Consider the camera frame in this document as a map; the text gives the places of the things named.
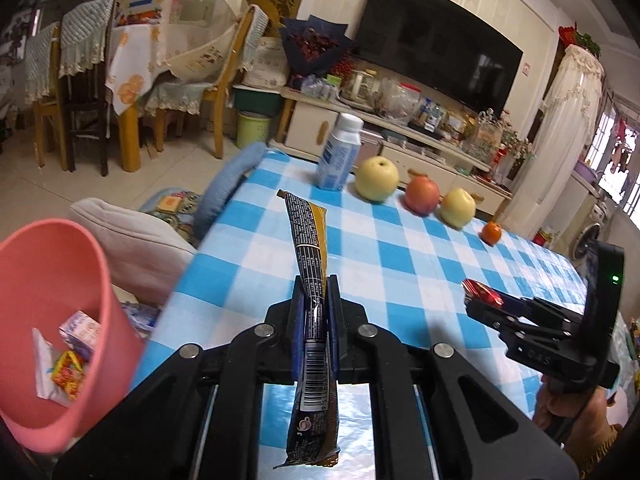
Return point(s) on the white plastic wrapper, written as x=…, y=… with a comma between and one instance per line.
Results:
x=42, y=365

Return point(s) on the pink plastic bin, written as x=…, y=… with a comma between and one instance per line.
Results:
x=30, y=270

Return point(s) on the person's right hand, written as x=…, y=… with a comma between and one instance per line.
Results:
x=552, y=405

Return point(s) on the cream mesh food cover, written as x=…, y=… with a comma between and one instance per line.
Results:
x=210, y=10

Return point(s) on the clear container with red lid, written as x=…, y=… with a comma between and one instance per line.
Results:
x=400, y=97

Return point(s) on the blue fleece blanket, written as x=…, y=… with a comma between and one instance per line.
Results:
x=227, y=182

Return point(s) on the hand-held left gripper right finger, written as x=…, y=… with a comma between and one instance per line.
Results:
x=334, y=350

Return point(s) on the dining table with orange-print cloth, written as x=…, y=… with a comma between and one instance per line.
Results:
x=135, y=60

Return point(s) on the yellow green snack packet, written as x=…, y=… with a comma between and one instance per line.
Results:
x=70, y=372

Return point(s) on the wooden chair with blue cover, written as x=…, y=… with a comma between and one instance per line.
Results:
x=257, y=22

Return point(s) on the pink artificial flowers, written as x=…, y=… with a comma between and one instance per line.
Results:
x=517, y=145

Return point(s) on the wooden chair with grey cover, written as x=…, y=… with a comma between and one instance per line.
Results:
x=85, y=35
x=42, y=65

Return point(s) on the dark green tub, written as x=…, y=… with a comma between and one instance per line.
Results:
x=257, y=97

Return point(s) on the silver case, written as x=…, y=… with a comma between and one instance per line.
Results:
x=370, y=147

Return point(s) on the red artificial flowers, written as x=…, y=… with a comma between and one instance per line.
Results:
x=580, y=37

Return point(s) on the white plastic bottle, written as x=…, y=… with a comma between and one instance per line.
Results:
x=337, y=155

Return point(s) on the patterned cushion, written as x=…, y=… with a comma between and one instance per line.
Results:
x=172, y=205

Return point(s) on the orange tangerine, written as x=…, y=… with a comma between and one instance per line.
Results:
x=491, y=233

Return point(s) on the yellow pear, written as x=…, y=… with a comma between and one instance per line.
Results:
x=457, y=207
x=377, y=180

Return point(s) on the pack of water bottles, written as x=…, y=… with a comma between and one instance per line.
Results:
x=316, y=87

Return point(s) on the light green bin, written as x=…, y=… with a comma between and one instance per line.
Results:
x=252, y=130

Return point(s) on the blue white checkered tablecloth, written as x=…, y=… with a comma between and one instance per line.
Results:
x=400, y=280

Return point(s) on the beige cushion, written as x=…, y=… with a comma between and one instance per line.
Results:
x=130, y=245

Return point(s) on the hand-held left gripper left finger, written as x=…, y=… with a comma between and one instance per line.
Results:
x=296, y=350

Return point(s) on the printed plastic bag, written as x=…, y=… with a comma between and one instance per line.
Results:
x=482, y=135

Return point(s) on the purple basin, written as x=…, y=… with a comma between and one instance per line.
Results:
x=584, y=170

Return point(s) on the red apple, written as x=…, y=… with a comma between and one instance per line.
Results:
x=422, y=196

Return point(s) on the white TV stand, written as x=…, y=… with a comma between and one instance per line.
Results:
x=310, y=120

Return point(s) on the white lace cover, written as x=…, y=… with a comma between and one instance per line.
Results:
x=570, y=110

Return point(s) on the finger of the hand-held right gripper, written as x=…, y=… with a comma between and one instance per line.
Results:
x=492, y=317
x=530, y=306

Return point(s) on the white washing machine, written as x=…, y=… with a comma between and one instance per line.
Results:
x=590, y=230

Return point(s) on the shiny red wrapper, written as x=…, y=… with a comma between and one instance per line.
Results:
x=480, y=291

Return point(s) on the long gold dark packet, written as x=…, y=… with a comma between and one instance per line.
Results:
x=312, y=240

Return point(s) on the red figurine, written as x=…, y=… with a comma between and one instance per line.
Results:
x=500, y=160

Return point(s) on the blue milk carton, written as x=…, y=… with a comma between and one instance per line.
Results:
x=80, y=330

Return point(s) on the dark blue flower bouquet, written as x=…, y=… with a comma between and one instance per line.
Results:
x=312, y=42

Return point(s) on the black flat television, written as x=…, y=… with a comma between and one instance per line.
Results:
x=435, y=45

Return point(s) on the white sack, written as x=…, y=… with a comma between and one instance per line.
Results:
x=265, y=62

